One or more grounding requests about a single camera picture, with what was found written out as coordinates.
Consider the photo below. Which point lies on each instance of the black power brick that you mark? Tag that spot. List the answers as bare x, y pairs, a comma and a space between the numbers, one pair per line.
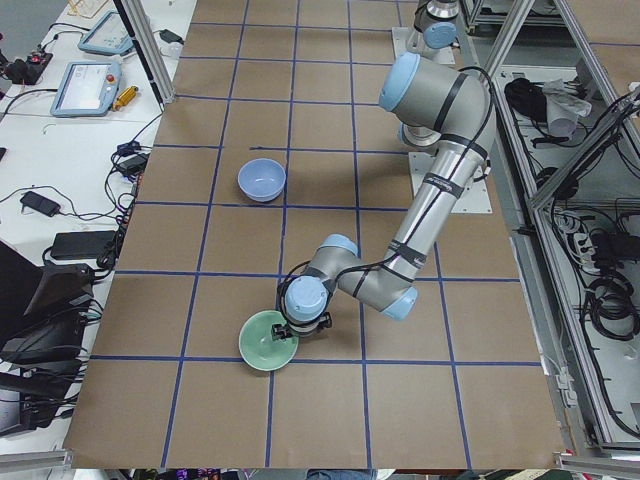
81, 245

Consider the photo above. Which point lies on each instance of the gold cylinder tool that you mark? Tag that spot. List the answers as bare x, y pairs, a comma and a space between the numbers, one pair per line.
125, 97

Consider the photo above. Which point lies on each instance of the black power adapter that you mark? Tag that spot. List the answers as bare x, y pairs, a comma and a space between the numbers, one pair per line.
169, 36

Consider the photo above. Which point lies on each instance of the blue bowl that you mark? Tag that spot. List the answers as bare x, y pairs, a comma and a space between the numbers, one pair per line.
262, 179

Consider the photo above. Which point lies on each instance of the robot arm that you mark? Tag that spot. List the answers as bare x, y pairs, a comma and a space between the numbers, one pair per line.
434, 26
459, 106

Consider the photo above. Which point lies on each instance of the green bowl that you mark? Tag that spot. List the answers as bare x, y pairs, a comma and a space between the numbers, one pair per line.
257, 346

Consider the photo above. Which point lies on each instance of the aluminium frame post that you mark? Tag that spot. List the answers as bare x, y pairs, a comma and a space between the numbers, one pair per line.
138, 27

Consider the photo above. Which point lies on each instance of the near teach pendant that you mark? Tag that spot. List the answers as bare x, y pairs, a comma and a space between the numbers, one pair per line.
87, 89

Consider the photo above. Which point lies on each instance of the teach pendant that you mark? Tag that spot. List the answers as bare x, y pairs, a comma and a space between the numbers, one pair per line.
87, 89
108, 37

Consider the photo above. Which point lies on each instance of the far teach pendant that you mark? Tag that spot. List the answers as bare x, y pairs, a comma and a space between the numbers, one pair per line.
108, 37

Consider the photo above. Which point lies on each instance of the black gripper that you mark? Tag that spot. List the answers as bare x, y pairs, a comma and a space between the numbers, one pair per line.
299, 334

